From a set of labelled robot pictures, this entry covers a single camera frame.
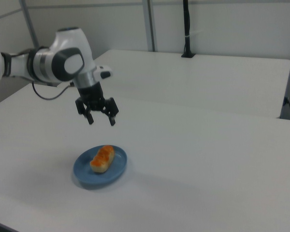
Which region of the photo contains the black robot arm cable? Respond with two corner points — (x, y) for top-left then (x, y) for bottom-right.
(11, 48), (75, 100)

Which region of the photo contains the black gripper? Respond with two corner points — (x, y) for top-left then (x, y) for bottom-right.
(74, 82), (119, 127)

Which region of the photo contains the white side table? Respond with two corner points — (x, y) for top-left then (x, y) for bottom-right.
(93, 49), (290, 119)

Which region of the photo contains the grey metal partition post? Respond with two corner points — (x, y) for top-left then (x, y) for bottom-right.
(18, 0), (41, 49)
(146, 0), (158, 52)

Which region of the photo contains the bread with orange glaze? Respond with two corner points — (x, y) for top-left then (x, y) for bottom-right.
(89, 145), (116, 174)

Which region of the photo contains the black camera pole with base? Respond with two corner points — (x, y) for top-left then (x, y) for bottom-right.
(181, 0), (196, 58)

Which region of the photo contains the blue round plate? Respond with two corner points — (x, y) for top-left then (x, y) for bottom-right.
(73, 144), (128, 190)

